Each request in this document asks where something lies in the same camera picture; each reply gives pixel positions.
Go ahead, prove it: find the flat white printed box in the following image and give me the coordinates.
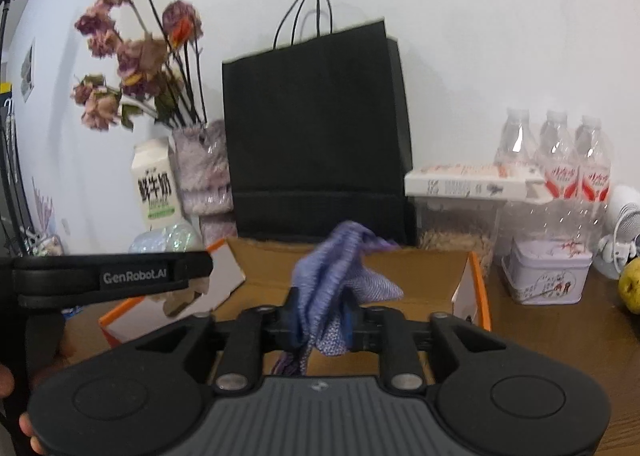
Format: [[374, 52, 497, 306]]
[[404, 163, 548, 202]]

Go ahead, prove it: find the dried pink flower bouquet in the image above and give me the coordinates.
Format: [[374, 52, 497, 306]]
[[70, 0, 208, 132]]

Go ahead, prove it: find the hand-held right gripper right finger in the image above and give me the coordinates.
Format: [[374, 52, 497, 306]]
[[345, 296, 507, 392]]

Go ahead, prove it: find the wall poster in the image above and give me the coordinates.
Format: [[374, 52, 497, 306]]
[[21, 38, 37, 103]]

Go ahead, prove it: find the yellow-green apple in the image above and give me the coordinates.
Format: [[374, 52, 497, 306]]
[[618, 257, 640, 315]]

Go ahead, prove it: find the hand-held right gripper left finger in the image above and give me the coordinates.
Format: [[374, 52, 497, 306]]
[[132, 288, 306, 394]]

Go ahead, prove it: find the clear container of grain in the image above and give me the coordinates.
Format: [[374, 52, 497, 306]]
[[412, 196, 506, 277]]

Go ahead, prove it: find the purple knitted cloth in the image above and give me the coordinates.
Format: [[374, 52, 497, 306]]
[[272, 221, 405, 377]]

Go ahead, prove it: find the clear water bottle red label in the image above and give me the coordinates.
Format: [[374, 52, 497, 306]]
[[575, 115, 613, 237], [535, 109, 581, 242], [492, 107, 551, 247]]

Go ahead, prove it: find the white milk carton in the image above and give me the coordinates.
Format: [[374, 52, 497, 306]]
[[131, 138, 183, 232]]

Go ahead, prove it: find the black paper bag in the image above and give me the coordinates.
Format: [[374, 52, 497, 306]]
[[221, 0, 416, 247]]

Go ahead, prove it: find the person's left hand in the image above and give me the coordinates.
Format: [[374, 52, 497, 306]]
[[0, 365, 37, 443]]

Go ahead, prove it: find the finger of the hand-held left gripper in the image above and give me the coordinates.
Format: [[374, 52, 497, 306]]
[[170, 251, 214, 288]]

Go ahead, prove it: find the fluffy purple vase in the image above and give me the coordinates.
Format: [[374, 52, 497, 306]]
[[171, 119, 237, 242]]

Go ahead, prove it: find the white and orange cardboard box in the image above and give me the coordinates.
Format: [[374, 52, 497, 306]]
[[98, 236, 493, 377]]

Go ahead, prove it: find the pale purple tin box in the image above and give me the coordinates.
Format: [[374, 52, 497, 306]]
[[501, 236, 593, 306]]

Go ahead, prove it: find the small white fan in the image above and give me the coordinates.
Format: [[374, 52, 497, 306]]
[[597, 184, 640, 279]]

